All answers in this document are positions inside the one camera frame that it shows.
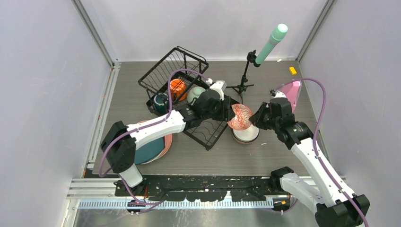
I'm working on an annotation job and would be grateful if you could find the mint green microphone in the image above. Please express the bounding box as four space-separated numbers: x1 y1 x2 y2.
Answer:
254 23 288 66

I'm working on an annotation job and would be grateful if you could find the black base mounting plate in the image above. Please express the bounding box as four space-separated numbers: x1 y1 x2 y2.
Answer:
131 175 278 202

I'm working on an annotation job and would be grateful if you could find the black wire dish rack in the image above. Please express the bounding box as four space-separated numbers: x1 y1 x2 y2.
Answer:
138 46 227 150

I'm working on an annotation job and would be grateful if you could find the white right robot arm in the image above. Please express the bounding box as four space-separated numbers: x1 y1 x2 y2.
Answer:
250 97 370 227

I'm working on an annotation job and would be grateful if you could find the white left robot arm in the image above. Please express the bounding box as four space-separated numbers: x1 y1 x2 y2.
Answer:
101 89 235 196

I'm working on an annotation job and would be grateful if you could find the brown striped bowl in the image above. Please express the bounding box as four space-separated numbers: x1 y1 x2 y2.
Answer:
232 132 259 144

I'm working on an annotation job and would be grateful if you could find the black mini tripod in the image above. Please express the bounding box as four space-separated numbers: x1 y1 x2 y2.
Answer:
227 50 260 104

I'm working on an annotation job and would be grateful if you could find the orange mug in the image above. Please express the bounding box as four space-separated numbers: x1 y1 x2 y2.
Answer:
170 79 187 101

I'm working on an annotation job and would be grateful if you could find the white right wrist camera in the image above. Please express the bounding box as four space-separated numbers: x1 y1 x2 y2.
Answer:
270 89 287 99

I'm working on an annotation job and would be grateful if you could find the white blue-rimmed bowl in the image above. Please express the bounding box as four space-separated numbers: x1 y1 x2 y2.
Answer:
232 125 260 140

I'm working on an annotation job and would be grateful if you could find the dark green mug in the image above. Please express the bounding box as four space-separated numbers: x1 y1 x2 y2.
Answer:
153 93 169 115

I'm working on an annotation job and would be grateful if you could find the pink round plate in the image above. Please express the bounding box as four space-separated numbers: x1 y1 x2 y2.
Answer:
141 134 173 165

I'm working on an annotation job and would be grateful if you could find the red patterned bowl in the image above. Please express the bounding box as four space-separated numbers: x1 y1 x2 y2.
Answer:
227 104 253 131

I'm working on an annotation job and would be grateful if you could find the yellow small block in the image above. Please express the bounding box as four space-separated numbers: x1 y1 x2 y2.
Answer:
289 67 297 75

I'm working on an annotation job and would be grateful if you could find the teal square plate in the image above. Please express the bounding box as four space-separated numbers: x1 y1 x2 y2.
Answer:
134 138 165 165

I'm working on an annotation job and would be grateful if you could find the pink wedge object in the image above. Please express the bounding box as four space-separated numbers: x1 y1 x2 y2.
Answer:
276 81 302 113

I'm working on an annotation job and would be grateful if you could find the light green bowl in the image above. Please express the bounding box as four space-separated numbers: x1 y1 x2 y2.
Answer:
186 87 206 105

